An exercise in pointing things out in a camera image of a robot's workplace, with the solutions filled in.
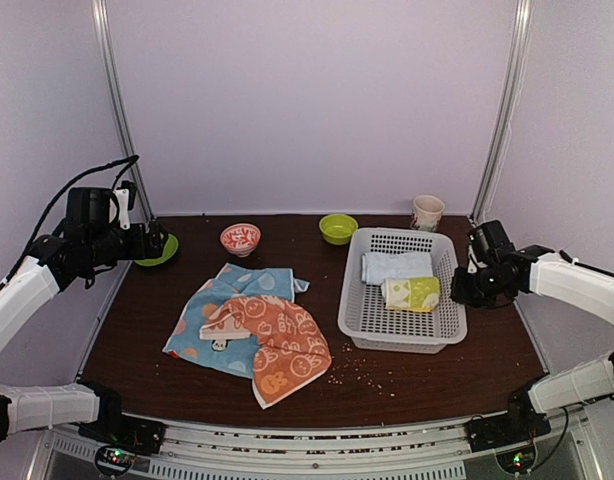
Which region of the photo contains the blue mickey dotted towel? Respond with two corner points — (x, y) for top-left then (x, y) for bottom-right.
(163, 263), (310, 379)

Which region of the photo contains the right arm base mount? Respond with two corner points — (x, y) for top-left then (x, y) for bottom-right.
(465, 389), (551, 452)

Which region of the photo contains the right aluminium frame post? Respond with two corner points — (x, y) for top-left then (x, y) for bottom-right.
(471, 0), (533, 224)

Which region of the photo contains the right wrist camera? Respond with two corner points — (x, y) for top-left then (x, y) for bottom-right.
(466, 243), (480, 274)

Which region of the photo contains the green plastic plate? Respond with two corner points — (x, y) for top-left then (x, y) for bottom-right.
(134, 234), (179, 268)

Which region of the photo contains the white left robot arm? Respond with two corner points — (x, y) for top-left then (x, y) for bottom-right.
(0, 180), (167, 444)

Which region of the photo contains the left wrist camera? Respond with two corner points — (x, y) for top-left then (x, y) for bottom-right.
(109, 180), (137, 230)

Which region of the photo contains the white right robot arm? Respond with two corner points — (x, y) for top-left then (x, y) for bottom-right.
(451, 220), (614, 442)

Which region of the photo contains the front aluminium rail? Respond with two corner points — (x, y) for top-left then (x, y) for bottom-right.
(23, 407), (605, 479)

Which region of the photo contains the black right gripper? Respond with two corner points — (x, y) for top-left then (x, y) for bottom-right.
(451, 264), (511, 307)

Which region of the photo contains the green plastic bowl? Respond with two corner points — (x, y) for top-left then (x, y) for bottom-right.
(319, 214), (358, 246)

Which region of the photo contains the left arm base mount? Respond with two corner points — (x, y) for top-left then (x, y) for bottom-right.
(77, 382), (166, 456)

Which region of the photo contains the left aluminium frame post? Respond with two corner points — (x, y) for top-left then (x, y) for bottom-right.
(91, 0), (154, 219)

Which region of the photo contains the red patterned ceramic bowl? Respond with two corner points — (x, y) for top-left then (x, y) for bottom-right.
(220, 223), (261, 258)

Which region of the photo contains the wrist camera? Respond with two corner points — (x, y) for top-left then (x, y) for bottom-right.
(109, 180), (137, 230)
(466, 243), (480, 274)

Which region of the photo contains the tall illustrated ceramic cup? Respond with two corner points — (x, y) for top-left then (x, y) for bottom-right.
(411, 195), (445, 232)

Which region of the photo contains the aluminium frame post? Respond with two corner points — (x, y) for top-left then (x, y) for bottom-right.
(91, 0), (154, 219)
(471, 0), (533, 224)

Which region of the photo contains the right circuit board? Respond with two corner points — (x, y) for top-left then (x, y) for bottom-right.
(495, 445), (537, 476)

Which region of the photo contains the circuit board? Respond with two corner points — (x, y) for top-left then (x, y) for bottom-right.
(93, 445), (136, 477)
(495, 445), (537, 476)

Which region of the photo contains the white perforated plastic basket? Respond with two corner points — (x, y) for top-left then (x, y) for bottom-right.
(338, 228), (468, 354)

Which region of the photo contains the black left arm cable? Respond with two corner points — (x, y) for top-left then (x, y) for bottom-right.
(1, 154), (141, 286)

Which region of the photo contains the light blue folded towel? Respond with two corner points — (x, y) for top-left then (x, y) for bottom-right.
(361, 252), (434, 285)

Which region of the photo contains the rolled green yellow towel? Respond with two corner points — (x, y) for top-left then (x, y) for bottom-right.
(381, 277), (441, 313)

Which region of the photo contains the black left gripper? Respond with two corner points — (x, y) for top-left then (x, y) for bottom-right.
(85, 219), (167, 267)

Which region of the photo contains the orange bunny towel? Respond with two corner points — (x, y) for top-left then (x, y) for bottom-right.
(199, 296), (332, 409)

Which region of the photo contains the left circuit board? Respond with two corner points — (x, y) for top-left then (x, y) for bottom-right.
(93, 445), (136, 477)

